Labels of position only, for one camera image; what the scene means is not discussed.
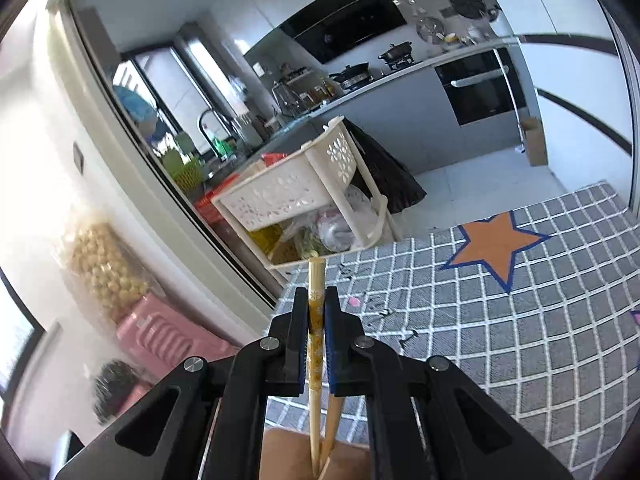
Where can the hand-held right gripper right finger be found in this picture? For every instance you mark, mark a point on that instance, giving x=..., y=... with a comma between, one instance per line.
x=334, y=360

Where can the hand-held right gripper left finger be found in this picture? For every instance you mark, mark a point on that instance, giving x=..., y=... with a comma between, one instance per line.
x=299, y=355

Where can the plain wooden chopstick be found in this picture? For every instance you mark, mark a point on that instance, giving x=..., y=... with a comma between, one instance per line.
x=334, y=420

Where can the yellow patterned wooden chopstick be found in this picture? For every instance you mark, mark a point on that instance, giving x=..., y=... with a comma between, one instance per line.
x=316, y=275

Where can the beige plastic utensil holder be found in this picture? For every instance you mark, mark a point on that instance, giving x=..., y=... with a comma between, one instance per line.
x=290, y=455

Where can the yellow oil bottle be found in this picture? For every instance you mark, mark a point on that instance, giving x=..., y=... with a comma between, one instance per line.
x=270, y=241

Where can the grey checkered star tablecloth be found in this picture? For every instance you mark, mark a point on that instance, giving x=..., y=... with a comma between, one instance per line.
x=450, y=320

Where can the plastic bags in cart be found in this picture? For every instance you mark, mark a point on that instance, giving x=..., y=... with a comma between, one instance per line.
x=340, y=225

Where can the stack of pink stools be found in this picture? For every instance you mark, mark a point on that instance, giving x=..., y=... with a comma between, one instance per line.
x=165, y=330

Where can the beige plastic storage cart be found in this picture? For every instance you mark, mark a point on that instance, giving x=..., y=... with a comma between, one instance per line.
x=280, y=195

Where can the red plastic basket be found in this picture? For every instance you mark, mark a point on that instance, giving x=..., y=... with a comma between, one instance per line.
x=215, y=202

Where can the dark fuzzy object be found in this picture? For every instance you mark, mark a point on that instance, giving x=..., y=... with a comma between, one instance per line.
x=117, y=390

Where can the black bag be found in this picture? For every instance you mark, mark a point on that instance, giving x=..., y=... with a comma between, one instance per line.
x=390, y=175

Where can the green plastic basket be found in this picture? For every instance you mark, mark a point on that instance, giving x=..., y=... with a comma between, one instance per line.
x=185, y=172

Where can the bag of beige balls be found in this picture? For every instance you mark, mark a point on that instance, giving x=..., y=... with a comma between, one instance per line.
x=100, y=265

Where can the black kitchen faucet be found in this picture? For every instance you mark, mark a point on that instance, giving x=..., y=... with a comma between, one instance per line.
x=207, y=120

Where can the glass kettle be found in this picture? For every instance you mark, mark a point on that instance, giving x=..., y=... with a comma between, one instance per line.
x=287, y=97

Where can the black wok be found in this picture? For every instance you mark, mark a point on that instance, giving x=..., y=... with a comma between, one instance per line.
x=350, y=76

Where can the cardboard box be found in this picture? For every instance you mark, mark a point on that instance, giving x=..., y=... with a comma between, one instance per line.
x=534, y=142

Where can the blue plastic bag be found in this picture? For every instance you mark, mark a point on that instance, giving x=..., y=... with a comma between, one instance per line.
x=137, y=107

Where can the black built-in oven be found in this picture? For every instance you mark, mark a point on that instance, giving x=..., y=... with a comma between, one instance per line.
x=475, y=90

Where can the black cooking pot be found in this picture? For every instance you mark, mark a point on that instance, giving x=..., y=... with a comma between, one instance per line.
x=395, y=55

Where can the black range hood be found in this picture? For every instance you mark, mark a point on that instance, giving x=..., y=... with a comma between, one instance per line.
x=350, y=25

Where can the round metal steamer rack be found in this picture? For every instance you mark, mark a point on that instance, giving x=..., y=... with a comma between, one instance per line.
x=431, y=29

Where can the white refrigerator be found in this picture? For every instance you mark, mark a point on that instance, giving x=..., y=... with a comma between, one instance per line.
x=575, y=75

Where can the black round pan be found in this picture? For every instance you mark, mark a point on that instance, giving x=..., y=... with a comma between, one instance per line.
x=465, y=1

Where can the dark wall switch panel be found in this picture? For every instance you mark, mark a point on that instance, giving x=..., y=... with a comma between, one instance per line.
x=79, y=159

